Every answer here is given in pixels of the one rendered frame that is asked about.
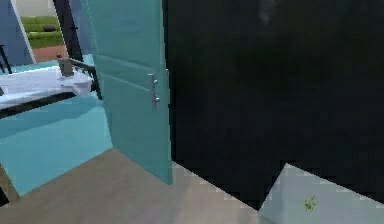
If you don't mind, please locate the teal room door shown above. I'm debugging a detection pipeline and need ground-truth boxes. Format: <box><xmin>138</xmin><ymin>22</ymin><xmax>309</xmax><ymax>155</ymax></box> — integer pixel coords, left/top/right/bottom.
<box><xmin>79</xmin><ymin>0</ymin><xmax>174</xmax><ymax>186</ymax></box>

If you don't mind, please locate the green sofa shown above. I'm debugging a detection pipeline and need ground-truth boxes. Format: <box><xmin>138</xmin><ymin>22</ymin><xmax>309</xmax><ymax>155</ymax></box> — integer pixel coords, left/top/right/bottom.
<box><xmin>20</xmin><ymin>15</ymin><xmax>65</xmax><ymax>50</ymax></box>

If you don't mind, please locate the silver door handle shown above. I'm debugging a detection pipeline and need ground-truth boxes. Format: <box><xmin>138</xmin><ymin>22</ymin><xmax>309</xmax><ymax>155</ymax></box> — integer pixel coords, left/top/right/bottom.
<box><xmin>147</xmin><ymin>73</ymin><xmax>161</xmax><ymax>112</ymax></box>

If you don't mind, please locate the grey bottle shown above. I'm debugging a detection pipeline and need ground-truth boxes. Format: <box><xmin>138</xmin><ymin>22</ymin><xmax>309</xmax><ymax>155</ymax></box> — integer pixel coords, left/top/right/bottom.
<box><xmin>56</xmin><ymin>54</ymin><xmax>75</xmax><ymax>79</ymax></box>

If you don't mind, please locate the white table with black frame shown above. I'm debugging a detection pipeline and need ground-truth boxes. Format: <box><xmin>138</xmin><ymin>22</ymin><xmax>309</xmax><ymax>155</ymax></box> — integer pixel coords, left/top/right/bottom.
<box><xmin>0</xmin><ymin>58</ymin><xmax>104</xmax><ymax>120</ymax></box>

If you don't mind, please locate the pale grey box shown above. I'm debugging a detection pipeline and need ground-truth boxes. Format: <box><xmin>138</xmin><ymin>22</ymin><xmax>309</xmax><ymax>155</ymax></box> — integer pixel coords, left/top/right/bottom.
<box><xmin>258</xmin><ymin>162</ymin><xmax>384</xmax><ymax>224</ymax></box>

